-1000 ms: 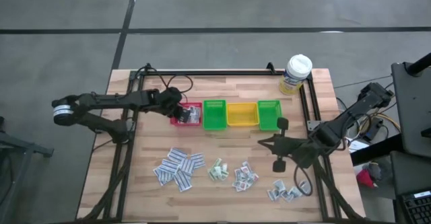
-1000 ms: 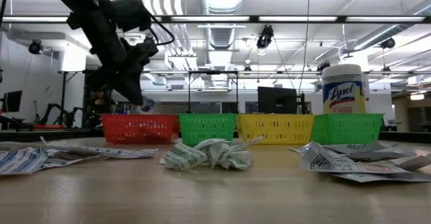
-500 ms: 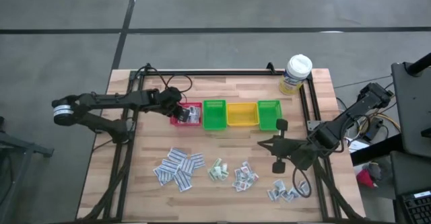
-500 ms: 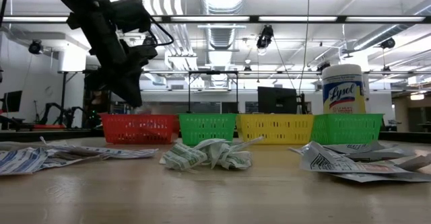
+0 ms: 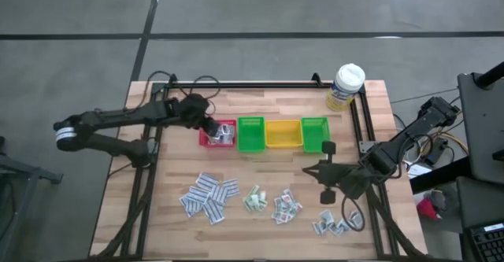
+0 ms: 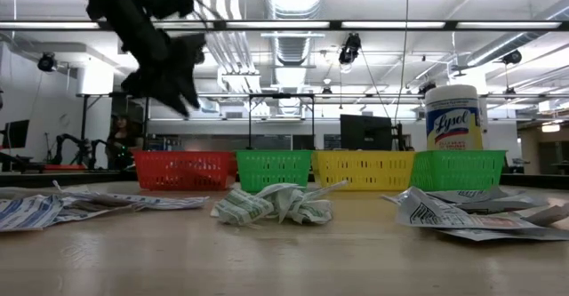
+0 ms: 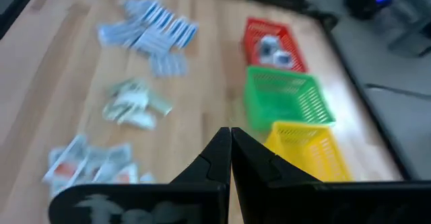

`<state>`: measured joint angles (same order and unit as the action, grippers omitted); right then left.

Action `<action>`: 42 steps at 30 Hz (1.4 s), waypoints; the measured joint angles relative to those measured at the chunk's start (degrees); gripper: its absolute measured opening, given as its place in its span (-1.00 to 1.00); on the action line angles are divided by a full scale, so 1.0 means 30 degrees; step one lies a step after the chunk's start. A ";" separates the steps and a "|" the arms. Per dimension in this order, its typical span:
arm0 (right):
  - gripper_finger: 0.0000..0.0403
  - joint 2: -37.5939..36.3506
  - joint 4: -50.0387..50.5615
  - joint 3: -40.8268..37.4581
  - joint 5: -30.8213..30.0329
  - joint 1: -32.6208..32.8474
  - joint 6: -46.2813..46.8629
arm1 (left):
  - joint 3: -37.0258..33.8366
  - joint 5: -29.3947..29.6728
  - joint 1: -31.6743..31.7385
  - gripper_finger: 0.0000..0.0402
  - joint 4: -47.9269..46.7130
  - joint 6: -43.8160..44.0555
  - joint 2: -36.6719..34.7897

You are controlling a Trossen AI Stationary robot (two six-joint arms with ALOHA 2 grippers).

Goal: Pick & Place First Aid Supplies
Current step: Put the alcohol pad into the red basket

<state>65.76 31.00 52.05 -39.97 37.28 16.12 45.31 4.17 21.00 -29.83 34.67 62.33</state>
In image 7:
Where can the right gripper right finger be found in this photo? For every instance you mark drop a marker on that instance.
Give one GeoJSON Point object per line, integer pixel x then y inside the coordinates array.
{"type": "Point", "coordinates": [256, 170]}

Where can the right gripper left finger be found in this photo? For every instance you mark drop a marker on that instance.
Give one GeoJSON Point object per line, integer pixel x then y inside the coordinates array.
{"type": "Point", "coordinates": [215, 163]}

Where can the black print white packet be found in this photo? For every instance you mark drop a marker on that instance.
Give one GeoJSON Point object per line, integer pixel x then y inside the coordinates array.
{"type": "Point", "coordinates": [283, 58]}
{"type": "Point", "coordinates": [268, 45]}

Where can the yellow plastic basket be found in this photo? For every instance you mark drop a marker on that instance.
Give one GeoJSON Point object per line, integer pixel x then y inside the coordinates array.
{"type": "Point", "coordinates": [309, 150]}

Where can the green plastic basket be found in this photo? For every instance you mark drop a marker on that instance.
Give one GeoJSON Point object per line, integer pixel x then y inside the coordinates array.
{"type": "Point", "coordinates": [286, 96]}

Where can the red plastic basket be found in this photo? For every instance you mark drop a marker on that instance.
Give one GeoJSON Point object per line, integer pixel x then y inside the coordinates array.
{"type": "Point", "coordinates": [296, 52]}

